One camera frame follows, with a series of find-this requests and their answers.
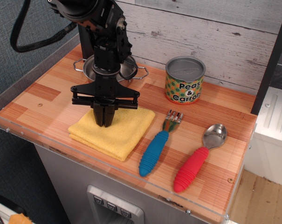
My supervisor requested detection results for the white toy sink unit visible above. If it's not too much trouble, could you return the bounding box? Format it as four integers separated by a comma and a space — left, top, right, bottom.
244, 87, 282, 185

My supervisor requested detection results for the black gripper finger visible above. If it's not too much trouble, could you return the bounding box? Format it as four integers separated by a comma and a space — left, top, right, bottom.
104, 105, 116, 127
93, 102, 105, 126

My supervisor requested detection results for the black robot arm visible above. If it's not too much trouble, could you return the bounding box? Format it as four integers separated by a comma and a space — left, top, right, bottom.
49, 0, 140, 127

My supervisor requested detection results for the small silver metal pot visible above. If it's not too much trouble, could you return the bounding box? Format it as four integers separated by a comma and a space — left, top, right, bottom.
73, 56, 149, 87

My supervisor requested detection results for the grey toy fridge cabinet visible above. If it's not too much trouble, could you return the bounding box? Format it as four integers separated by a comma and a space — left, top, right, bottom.
36, 145, 223, 224

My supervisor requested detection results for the black vertical post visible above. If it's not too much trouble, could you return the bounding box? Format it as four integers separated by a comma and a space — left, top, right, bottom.
251, 24, 282, 115

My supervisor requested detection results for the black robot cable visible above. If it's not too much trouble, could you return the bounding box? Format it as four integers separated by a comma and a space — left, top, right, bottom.
9, 0, 78, 53

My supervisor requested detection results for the clear acrylic table guard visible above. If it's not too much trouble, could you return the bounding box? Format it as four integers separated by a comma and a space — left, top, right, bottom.
0, 37, 256, 224

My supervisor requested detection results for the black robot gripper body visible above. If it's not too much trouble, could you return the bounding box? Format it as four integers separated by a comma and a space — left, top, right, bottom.
70, 75, 140, 109

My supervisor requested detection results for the fork with blue handle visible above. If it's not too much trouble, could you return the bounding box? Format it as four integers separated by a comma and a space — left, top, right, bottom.
138, 110, 183, 177

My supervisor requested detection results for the yellow cloth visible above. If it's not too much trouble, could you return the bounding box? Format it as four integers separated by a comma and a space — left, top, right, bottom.
68, 107, 155, 161

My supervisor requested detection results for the spoon with red handle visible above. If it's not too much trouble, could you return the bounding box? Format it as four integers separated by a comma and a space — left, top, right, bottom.
173, 124, 227, 193

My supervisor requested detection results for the peas and carrots can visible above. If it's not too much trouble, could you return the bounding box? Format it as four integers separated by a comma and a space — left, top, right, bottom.
165, 56, 206, 105

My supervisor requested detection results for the black and orange object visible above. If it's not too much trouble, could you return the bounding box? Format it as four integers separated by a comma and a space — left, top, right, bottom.
0, 196, 27, 224

